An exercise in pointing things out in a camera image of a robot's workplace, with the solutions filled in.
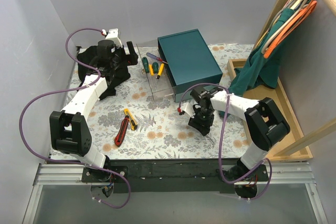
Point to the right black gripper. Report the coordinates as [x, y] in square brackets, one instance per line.
[200, 122]

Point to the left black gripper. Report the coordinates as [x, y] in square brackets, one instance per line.
[125, 57]

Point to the long green screwdriver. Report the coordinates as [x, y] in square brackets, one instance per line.
[146, 69]

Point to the orange handle screwdriver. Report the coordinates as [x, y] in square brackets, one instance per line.
[152, 75]

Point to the blue red screwdriver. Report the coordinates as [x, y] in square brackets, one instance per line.
[150, 55]

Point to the stubby green screwdriver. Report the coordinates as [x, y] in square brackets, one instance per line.
[155, 66]

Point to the yellow black screwdriver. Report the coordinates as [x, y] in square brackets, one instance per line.
[160, 71]

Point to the clear acrylic drawer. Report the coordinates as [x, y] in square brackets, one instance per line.
[163, 85]

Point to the teal drawer box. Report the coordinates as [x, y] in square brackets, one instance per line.
[189, 62]

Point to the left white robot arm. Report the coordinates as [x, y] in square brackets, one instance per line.
[69, 130]

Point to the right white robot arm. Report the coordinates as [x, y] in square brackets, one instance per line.
[266, 124]

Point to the green cloth on table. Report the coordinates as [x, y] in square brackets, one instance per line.
[222, 114]

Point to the black cloth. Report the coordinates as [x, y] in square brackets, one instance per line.
[120, 76]

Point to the floral table mat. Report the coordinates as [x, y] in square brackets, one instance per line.
[162, 132]

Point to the yellow utility knife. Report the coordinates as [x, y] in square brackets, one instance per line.
[132, 121]

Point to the red black utility knife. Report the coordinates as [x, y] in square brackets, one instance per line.
[118, 140]

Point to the green garment on hanger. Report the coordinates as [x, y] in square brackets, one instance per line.
[258, 70]

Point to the orange hanger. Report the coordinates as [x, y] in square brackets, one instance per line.
[289, 27]

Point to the beige hanger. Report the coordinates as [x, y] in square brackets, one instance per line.
[292, 14]

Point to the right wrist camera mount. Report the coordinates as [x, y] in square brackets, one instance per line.
[187, 108]

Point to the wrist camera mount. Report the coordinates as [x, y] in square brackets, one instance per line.
[187, 108]
[112, 35]

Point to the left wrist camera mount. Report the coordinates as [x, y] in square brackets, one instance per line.
[112, 35]

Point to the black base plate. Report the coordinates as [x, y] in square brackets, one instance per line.
[161, 175]

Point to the wooden clothes rack frame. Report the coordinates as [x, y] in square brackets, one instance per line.
[295, 146]

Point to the aluminium rail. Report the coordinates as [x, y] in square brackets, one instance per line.
[277, 193]

